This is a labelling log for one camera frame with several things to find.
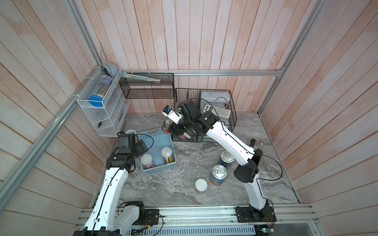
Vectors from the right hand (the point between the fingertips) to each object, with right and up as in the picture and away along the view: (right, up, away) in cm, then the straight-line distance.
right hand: (170, 123), depth 77 cm
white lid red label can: (-14, -21, +5) cm, 26 cm away
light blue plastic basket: (-6, -17, +5) cm, 19 cm away
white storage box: (+29, +20, +24) cm, 42 cm away
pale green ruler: (-11, +27, +14) cm, 32 cm away
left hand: (-19, -14, +1) cm, 23 cm away
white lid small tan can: (+16, -33, 0) cm, 37 cm away
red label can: (-1, 0, -5) cm, 5 cm away
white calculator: (+30, +8, +14) cm, 34 cm away
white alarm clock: (-31, -5, +28) cm, 42 cm away
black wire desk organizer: (+5, +22, +30) cm, 38 cm away
